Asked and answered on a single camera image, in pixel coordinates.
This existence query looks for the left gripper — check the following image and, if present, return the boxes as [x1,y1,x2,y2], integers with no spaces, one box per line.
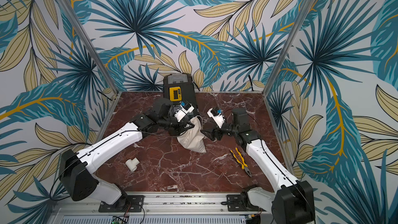
[159,112,195,135]

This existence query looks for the cream cloth soil bag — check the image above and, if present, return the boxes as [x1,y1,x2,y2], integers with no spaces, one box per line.
[177,116,206,153]

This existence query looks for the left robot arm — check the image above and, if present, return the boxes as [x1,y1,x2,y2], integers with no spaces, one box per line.
[59,97,197,207]

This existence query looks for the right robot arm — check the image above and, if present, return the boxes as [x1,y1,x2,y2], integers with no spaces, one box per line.
[201,107,316,224]

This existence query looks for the black yellow toolbox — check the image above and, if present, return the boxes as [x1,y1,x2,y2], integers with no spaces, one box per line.
[163,73,198,108]

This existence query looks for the yellow black pliers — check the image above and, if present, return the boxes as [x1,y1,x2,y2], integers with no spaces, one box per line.
[230,147,252,177]

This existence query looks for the white pipe fitting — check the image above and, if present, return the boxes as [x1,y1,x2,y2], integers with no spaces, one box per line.
[125,158,140,172]

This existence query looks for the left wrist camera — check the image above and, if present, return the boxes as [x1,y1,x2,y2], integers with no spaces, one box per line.
[174,101,194,122]

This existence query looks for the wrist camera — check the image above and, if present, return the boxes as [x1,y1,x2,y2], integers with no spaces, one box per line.
[174,101,194,122]
[207,107,226,128]

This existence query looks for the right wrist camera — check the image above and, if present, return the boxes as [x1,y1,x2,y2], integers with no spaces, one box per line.
[207,107,226,128]

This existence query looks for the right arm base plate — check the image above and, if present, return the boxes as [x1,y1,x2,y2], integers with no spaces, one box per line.
[221,194,263,212]

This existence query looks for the aluminium front rail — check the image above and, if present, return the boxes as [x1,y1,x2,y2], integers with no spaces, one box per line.
[48,192,276,224]

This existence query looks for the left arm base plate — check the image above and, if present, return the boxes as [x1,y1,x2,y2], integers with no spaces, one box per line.
[98,195,145,213]

